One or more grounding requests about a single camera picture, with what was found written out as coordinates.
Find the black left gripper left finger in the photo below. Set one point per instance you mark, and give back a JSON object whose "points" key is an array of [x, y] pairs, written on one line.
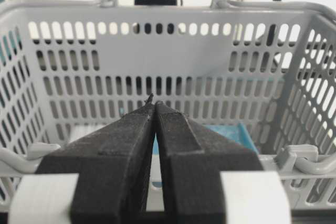
{"points": [[113, 167]]}

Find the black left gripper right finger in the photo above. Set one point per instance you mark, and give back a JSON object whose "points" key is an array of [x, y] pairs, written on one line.
{"points": [[191, 159]]}

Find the grey plastic shopping basket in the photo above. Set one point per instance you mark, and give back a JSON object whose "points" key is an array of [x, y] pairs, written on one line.
{"points": [[71, 67]]}

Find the blue plastic dustpan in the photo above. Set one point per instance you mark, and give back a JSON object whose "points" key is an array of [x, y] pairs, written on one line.
{"points": [[237, 133]]}

